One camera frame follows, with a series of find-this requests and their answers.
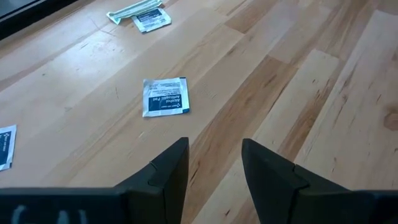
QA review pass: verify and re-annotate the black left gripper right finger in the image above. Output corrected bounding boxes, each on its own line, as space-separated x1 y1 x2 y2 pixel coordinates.
241 138 352 224

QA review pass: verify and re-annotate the white alcohol pad packet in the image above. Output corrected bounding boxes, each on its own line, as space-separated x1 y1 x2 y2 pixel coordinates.
0 124 17 172
131 7 172 34
142 77 191 118

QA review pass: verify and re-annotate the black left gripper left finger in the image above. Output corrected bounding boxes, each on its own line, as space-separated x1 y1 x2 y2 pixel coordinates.
114 136 190 224

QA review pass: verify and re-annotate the adhesive bandage strip wrapper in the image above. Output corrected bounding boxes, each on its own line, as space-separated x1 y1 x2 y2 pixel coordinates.
106 0 164 26

